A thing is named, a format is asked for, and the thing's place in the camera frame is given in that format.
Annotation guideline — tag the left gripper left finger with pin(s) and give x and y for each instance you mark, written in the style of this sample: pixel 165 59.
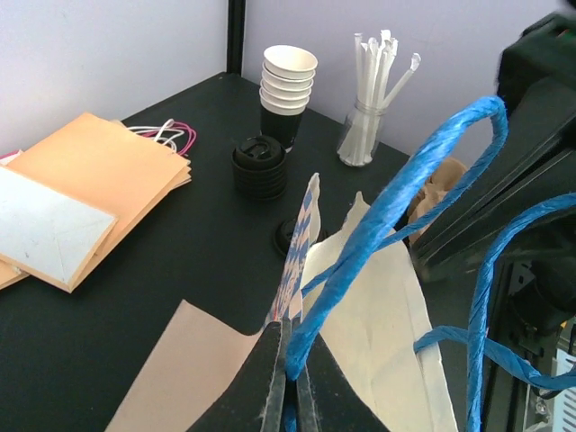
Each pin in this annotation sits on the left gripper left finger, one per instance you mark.
pixel 254 400

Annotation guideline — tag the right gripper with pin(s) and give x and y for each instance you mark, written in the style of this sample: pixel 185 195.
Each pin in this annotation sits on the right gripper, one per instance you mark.
pixel 534 286

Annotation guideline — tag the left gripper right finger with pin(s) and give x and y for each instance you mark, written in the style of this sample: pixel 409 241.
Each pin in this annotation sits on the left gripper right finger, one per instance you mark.
pixel 325 401

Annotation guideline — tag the blue checkered paper bag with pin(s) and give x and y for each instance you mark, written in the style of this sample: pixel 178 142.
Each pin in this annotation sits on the blue checkered paper bag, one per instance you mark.
pixel 359 292

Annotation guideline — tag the brown cardboard cup carrier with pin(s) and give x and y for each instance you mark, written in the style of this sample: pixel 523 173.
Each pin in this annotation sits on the brown cardboard cup carrier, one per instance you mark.
pixel 442 181

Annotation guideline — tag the single black cup lid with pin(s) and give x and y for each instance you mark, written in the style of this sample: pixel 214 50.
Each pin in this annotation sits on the single black cup lid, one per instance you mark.
pixel 282 237

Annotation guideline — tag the jar of wrapped straws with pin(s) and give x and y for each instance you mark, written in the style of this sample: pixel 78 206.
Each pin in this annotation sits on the jar of wrapped straws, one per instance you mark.
pixel 374 59

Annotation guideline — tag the stack of black lids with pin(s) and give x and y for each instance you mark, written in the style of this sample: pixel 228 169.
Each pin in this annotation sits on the stack of black lids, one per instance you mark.
pixel 259 168

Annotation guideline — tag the stack of orange paper bags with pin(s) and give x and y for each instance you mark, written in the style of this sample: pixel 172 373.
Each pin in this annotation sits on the stack of orange paper bags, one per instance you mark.
pixel 104 164

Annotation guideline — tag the stack of paper cups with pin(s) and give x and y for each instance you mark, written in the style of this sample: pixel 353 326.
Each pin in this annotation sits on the stack of paper cups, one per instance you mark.
pixel 286 83

